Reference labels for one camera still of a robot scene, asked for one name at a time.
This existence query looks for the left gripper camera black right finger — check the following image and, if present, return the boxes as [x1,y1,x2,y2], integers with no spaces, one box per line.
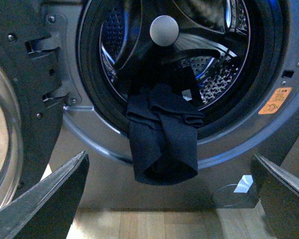
[252,153,299,239]

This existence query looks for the left gripper camera black left finger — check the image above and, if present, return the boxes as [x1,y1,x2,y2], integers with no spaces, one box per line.
[0,151,89,239]

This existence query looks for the dark navy knit garment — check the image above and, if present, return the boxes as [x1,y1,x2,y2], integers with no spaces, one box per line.
[126,65,204,186]

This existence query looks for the washing machine door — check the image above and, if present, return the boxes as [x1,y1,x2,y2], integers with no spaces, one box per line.
[0,0,64,209]

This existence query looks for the grey front-load washing machine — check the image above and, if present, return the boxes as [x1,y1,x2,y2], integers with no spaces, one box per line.
[39,0,299,211]

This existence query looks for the white tape label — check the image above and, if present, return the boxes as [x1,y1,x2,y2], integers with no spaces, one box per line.
[234,175,254,193]

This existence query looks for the orange warning sticker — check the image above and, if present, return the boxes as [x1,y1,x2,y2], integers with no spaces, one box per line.
[258,87,292,115]

